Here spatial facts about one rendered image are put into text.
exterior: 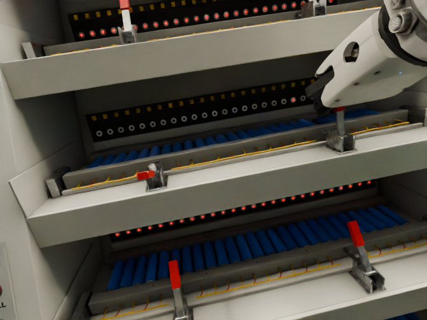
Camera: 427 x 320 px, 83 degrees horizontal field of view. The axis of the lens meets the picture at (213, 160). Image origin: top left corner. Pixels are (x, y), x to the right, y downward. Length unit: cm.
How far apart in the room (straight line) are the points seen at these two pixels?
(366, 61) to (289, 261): 30
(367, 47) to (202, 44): 20
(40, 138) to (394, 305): 55
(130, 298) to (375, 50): 43
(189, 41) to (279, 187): 23
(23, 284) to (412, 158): 53
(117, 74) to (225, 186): 21
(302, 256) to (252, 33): 34
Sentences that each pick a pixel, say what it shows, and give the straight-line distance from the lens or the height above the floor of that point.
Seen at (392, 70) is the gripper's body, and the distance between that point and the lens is 28.
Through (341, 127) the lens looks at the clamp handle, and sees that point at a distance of 39.
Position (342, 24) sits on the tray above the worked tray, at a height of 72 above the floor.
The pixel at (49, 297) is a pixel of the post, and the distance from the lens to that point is 42.
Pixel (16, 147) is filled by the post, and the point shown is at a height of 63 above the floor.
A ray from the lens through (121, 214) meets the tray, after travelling 34.
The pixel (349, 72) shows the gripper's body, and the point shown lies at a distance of 28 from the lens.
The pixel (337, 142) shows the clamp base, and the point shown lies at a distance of 38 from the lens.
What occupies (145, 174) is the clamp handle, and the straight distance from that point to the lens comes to 26.
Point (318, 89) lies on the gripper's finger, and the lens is 32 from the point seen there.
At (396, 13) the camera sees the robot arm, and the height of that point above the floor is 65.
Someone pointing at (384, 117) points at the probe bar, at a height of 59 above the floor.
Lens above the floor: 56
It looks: 2 degrees up
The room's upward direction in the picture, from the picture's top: 11 degrees counter-clockwise
